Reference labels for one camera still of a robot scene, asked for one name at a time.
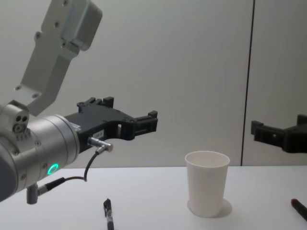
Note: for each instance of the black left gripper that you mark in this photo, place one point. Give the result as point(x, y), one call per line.
point(100, 118)

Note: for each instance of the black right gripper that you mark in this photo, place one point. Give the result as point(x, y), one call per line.
point(297, 139)

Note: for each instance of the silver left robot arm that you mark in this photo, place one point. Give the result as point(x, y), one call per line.
point(48, 141)

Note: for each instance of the black pen with red cap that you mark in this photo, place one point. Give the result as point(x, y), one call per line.
point(299, 209)

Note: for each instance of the white paper cup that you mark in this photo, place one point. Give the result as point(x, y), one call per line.
point(206, 184)

